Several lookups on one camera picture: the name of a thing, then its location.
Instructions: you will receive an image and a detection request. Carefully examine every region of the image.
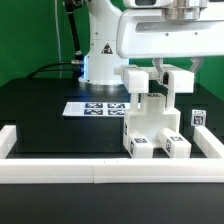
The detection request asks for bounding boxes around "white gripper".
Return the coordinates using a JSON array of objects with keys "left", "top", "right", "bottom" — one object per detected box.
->
[{"left": 117, "top": 8, "right": 224, "bottom": 84}]

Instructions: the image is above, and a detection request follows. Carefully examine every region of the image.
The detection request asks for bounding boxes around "white chair back frame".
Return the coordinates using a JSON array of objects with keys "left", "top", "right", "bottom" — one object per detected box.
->
[{"left": 114, "top": 64, "right": 194, "bottom": 93}]

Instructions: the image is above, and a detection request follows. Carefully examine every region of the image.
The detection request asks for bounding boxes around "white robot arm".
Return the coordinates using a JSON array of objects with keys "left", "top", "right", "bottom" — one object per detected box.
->
[{"left": 81, "top": 0, "right": 224, "bottom": 87}]

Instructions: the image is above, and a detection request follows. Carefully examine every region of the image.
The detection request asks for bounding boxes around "white marker sheet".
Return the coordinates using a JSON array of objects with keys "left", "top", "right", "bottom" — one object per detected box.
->
[{"left": 62, "top": 102, "right": 130, "bottom": 117}]

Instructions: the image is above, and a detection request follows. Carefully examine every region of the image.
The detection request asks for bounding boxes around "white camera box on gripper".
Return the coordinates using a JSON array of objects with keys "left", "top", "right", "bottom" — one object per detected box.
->
[{"left": 123, "top": 0, "right": 173, "bottom": 8}]

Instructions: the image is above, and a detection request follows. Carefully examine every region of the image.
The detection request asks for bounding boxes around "white U-shaped fence frame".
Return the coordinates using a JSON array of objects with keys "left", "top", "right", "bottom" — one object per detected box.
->
[{"left": 0, "top": 125, "right": 224, "bottom": 184}]

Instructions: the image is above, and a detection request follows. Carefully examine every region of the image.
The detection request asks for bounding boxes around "black cable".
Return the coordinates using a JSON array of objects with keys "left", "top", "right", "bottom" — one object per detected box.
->
[{"left": 26, "top": 62, "right": 84, "bottom": 80}]

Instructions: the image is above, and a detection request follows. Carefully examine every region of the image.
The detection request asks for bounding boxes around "black camera pole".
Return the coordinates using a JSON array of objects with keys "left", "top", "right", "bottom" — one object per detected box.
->
[{"left": 63, "top": 0, "right": 84, "bottom": 63}]

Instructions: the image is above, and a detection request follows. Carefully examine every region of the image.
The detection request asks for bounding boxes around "white cable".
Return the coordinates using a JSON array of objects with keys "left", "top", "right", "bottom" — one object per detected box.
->
[{"left": 54, "top": 0, "right": 63, "bottom": 80}]

